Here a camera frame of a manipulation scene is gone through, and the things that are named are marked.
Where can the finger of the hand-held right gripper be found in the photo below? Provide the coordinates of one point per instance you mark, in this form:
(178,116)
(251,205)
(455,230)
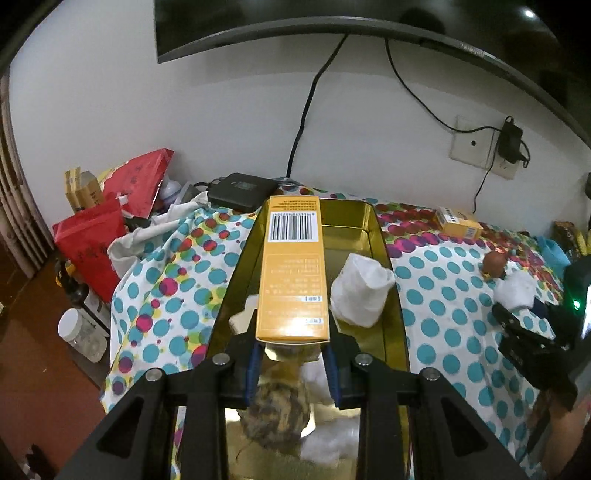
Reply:
(545,310)
(531,355)

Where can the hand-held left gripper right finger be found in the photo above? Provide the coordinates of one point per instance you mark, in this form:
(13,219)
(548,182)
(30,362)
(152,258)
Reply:
(332,378)

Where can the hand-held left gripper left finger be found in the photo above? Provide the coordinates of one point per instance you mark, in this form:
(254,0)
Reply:
(251,376)

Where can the small white sock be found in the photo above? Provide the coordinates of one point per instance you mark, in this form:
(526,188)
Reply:
(517,290)

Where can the white paper cup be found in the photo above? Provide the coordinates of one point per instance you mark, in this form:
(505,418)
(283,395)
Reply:
(362,290)

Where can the long orange box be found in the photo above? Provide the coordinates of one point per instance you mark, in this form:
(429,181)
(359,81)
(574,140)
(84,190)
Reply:
(291,277)

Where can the long golden tin box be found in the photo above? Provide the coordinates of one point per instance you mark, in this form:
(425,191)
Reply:
(351,217)

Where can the person's right forearm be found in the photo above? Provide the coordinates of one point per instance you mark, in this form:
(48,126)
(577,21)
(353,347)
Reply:
(568,438)

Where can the blue towel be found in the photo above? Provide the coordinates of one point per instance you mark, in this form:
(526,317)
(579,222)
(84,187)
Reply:
(554,254)

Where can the brown egg figurine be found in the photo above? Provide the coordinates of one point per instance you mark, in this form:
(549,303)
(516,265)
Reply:
(494,265)

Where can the brown snack bag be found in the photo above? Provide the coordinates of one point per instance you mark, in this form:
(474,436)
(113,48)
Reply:
(572,237)

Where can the polka dot tablecloth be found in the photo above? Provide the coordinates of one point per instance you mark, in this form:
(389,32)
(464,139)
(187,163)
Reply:
(443,295)

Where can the yellow box with face print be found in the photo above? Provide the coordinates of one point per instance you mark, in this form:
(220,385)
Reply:
(457,224)

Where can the black power adapter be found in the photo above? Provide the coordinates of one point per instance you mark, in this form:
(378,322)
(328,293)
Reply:
(510,138)

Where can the clear plastic jar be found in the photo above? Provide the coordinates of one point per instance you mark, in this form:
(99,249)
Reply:
(81,334)

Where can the black router box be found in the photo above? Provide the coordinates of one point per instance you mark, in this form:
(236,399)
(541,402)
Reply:
(242,191)

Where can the dark bottle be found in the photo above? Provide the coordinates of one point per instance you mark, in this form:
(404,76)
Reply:
(69,286)

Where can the small red gift bag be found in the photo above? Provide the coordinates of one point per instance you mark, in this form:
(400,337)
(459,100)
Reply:
(92,244)

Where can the large red gift bag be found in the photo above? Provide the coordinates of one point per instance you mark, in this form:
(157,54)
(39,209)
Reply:
(138,180)

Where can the tan cardboard box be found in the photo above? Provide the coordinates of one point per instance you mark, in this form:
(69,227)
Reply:
(78,189)

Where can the brown wooden slatted panel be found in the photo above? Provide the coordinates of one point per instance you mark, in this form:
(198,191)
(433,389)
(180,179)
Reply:
(18,194)

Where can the black curved television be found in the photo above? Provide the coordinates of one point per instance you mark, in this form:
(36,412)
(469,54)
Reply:
(323,14)

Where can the white wall socket plate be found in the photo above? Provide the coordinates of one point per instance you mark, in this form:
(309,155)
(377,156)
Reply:
(471,147)

